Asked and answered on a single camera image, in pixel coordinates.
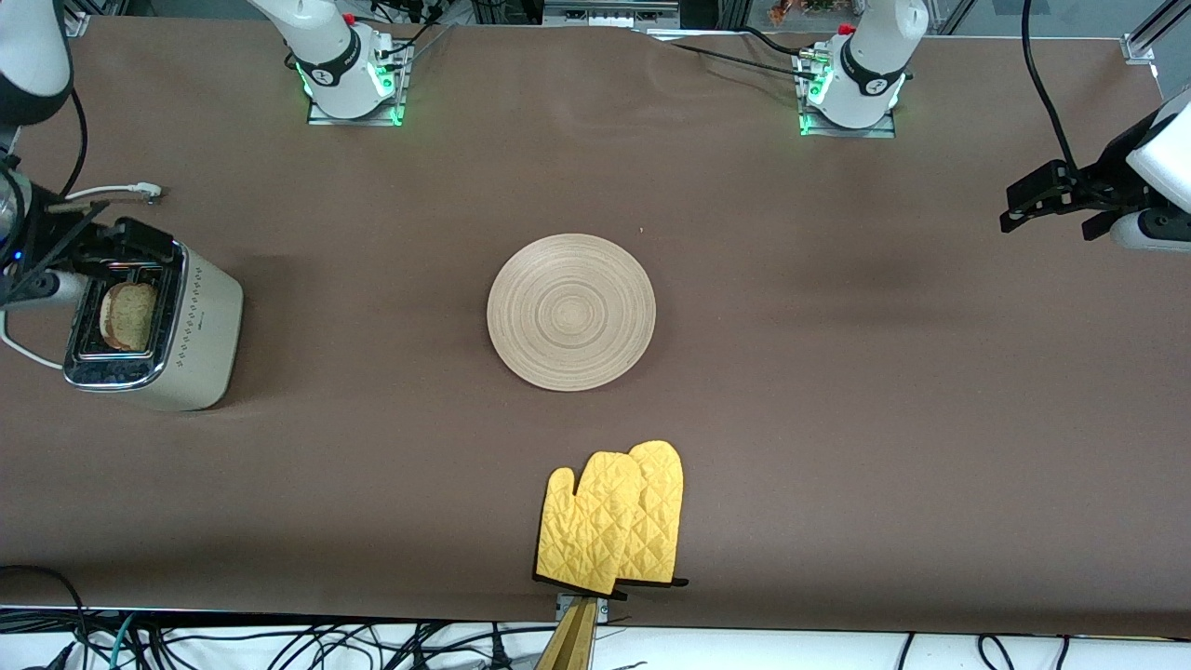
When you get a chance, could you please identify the slice of brown bread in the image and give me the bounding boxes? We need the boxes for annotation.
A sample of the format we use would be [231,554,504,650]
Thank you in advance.
[99,281,158,354]

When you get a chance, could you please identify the round wooden plate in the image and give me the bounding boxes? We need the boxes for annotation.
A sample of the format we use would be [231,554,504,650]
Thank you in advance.
[487,233,657,393]

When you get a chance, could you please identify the cream two-slot toaster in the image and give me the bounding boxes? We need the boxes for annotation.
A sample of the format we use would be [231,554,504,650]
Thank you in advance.
[62,236,245,412]

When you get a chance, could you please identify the dark table cover sheet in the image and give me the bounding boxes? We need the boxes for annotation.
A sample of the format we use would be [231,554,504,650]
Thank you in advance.
[0,17,1191,641]

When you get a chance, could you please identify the colourful snack packets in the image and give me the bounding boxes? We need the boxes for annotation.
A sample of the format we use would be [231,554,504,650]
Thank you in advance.
[768,0,843,24]

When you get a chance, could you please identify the yellow quilted oven mitt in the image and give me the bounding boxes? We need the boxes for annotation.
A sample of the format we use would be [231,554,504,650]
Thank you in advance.
[534,451,645,596]
[614,440,689,589]

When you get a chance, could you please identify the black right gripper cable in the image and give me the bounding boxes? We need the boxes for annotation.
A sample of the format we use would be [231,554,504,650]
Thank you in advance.
[58,88,89,198]

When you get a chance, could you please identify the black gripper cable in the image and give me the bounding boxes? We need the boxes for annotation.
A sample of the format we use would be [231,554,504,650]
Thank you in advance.
[58,88,89,198]
[1020,0,1085,178]

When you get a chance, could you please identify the aluminium frame profile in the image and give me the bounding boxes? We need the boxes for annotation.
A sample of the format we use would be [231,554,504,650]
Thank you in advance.
[1121,0,1191,66]

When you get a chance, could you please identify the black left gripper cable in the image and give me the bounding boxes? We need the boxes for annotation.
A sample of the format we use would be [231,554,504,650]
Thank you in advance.
[1020,0,1085,178]

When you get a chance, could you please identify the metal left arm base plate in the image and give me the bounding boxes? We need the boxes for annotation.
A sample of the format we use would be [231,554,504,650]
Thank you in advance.
[796,47,900,140]

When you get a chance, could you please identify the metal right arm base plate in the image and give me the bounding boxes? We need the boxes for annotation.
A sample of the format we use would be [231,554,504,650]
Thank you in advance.
[307,35,412,127]

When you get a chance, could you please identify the thick black looped floor cable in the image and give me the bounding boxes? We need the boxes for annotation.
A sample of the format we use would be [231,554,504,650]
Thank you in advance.
[0,565,89,670]

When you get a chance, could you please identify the short black table cable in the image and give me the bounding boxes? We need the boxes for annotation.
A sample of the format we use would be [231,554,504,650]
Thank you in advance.
[740,25,806,59]

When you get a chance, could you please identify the long black table cable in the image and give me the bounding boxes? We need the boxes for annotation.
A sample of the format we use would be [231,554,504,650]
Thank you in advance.
[662,39,815,83]

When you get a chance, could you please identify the black right base cable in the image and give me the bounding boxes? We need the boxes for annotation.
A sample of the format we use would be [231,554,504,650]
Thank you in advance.
[377,20,457,59]

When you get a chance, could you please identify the teal floor cable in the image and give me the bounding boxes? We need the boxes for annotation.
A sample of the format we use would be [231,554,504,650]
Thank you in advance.
[110,612,139,670]

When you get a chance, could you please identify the grey metal rail unit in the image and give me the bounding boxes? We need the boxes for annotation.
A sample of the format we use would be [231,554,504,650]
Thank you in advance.
[542,0,680,27]

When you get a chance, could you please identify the metal stand bracket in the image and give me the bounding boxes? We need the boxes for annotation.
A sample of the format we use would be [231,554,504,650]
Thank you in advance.
[555,593,609,624]

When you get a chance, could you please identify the wooden camera stand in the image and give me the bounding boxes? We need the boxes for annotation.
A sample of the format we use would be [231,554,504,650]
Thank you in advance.
[535,597,598,670]

